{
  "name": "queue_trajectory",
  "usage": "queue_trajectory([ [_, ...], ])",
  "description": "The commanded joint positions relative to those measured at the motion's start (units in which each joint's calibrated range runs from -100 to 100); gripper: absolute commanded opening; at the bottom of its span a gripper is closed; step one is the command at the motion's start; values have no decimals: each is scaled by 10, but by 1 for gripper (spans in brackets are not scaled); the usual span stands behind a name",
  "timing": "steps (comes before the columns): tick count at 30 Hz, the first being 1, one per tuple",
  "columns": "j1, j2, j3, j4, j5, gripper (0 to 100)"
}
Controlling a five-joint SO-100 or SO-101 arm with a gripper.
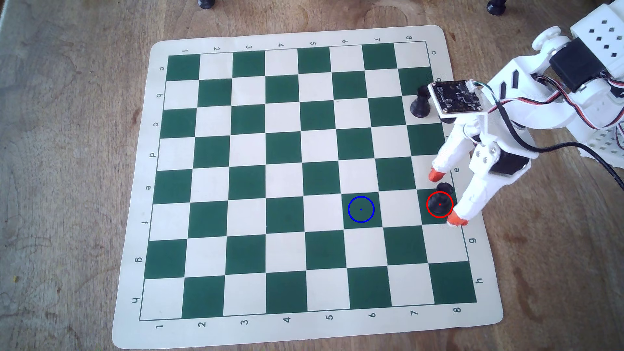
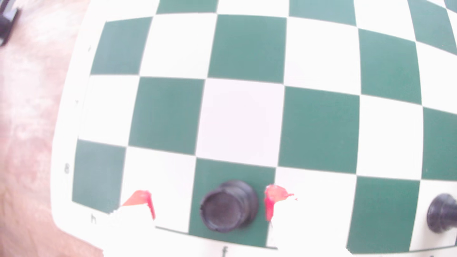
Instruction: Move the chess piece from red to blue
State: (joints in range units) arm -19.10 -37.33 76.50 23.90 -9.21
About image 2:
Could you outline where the red-tipped white-wrapped gripper finger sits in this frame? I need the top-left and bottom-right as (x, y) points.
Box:
(264, 184), (352, 257)
(104, 190), (158, 257)

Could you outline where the black chess piece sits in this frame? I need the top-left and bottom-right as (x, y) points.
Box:
(427, 193), (457, 233)
(199, 180), (259, 233)

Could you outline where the green and white chess mat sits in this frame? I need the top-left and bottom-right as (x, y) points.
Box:
(50, 0), (457, 257)

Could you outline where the dark clamp-like object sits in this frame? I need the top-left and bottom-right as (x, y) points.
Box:
(0, 0), (21, 46)

